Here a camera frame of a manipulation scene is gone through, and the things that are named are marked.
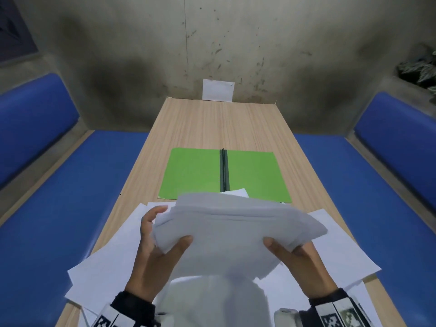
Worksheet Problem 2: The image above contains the person's left hand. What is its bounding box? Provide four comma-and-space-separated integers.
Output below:
125, 206, 194, 304

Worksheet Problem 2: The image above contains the person's right hand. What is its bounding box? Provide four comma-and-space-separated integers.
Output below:
264, 236, 338, 300

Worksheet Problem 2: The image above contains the stack of white papers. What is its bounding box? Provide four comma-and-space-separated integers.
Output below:
151, 192, 328, 280

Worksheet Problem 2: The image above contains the person's right forearm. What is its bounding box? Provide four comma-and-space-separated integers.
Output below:
299, 287, 351, 327

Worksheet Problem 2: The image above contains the person's white shirt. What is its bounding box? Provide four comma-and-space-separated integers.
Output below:
153, 274, 274, 327

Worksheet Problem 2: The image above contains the small loose white sheet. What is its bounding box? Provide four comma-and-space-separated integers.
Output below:
219, 188, 251, 199

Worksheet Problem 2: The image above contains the large loose white sheet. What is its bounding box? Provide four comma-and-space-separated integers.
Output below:
253, 209, 383, 301
64, 202, 178, 314

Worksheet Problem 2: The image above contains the white cylinder roll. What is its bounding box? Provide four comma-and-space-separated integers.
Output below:
274, 308, 301, 327

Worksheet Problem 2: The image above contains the green open folder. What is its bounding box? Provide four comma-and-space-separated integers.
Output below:
158, 148, 293, 204

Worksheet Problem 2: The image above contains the black folder spine clip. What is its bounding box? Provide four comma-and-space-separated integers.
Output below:
220, 148, 231, 193

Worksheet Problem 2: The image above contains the checkered marker wrist band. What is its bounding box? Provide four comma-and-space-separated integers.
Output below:
90, 304, 131, 327
313, 295, 372, 327

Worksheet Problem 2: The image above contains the blue bench seat cushion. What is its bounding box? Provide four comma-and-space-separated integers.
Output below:
0, 130, 150, 327
294, 133, 436, 327

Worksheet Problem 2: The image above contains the blue bench back cushion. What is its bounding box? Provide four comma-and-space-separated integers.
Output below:
0, 73, 81, 190
354, 91, 436, 205

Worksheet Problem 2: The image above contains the green leafy plant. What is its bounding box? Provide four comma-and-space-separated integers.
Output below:
396, 47, 436, 96

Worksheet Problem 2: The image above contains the dark framed picture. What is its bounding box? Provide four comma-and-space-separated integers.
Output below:
0, 0, 39, 64

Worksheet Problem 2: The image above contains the white card on wall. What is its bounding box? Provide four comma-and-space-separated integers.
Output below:
202, 78, 235, 102

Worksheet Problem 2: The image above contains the thin wall cable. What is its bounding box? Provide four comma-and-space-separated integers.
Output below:
183, 0, 190, 79

